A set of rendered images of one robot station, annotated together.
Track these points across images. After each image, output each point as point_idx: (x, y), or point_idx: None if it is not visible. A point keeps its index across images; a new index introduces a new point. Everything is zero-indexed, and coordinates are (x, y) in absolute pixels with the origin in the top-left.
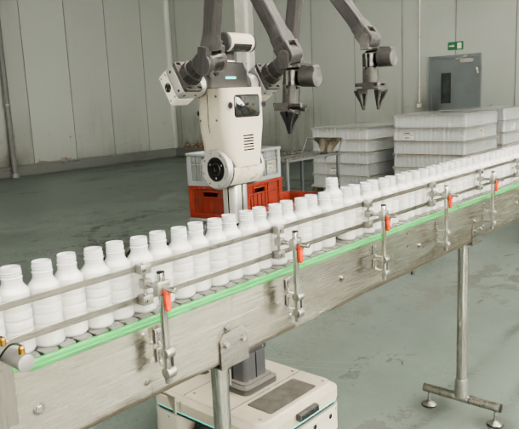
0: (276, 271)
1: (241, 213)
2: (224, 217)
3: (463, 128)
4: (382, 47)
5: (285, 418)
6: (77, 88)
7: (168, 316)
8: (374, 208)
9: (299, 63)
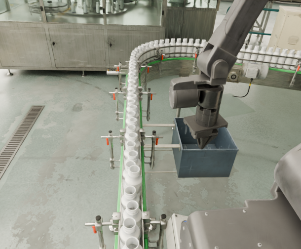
0: (122, 147)
1: (131, 111)
2: (132, 105)
3: None
4: (231, 210)
5: None
6: None
7: (124, 108)
8: (120, 242)
9: (206, 79)
